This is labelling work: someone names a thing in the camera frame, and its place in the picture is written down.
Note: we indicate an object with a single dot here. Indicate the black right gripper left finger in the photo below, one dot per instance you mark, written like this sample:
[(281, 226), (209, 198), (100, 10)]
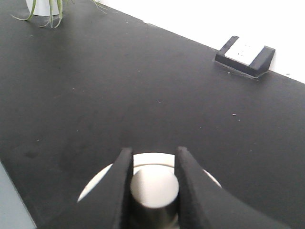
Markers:
[(107, 205)]

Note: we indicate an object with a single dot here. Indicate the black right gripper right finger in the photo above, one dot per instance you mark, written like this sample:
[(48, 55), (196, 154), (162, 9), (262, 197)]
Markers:
[(205, 205)]

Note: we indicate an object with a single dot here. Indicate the glass jar with white lid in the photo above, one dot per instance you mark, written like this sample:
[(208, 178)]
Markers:
[(154, 191)]

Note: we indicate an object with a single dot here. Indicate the black white power outlet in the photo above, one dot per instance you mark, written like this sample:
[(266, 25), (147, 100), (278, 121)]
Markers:
[(244, 56)]

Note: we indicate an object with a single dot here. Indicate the potted green plant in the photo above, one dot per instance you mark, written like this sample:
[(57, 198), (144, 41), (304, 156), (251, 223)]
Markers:
[(51, 9)]

